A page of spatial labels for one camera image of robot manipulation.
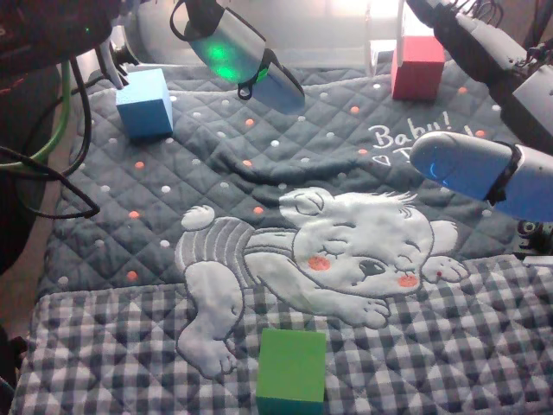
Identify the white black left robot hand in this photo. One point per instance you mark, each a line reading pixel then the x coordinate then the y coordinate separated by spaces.
pixel 224 47

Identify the grey quilt with printed bear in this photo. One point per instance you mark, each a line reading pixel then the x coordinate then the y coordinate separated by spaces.
pixel 216 173

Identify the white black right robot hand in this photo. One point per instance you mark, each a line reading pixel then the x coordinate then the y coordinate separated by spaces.
pixel 466 164

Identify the green foam block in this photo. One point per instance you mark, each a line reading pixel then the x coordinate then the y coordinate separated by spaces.
pixel 291 367

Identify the red foam block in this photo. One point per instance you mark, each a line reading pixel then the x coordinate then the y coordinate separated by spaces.
pixel 419 69

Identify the blue foam block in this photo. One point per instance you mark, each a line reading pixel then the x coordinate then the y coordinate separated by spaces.
pixel 142 108

